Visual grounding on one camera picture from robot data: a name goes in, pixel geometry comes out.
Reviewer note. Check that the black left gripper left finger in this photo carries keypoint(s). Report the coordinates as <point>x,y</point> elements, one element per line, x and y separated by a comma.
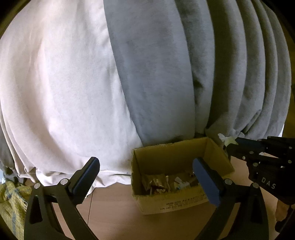
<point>41,221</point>

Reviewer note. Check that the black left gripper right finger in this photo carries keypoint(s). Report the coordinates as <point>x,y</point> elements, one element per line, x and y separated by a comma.
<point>251,221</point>

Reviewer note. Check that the white candy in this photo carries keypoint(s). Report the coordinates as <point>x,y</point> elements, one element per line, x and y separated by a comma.
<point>231,139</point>

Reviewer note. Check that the snacks pile in box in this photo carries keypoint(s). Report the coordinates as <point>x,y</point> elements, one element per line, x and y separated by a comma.
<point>157,184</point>

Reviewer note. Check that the person's right hand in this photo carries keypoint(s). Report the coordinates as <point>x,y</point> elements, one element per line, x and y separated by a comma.
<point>281,211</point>

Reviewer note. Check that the yellow plaid blanket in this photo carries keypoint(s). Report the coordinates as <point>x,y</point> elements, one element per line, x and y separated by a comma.
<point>14,201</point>

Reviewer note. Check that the brown cardboard box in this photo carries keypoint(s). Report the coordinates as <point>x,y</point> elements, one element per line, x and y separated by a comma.
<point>174,160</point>

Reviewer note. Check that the grey curtain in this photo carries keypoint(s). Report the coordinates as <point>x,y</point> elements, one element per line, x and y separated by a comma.
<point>201,68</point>

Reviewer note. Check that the white curtain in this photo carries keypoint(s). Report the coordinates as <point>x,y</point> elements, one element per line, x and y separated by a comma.
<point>61,97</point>

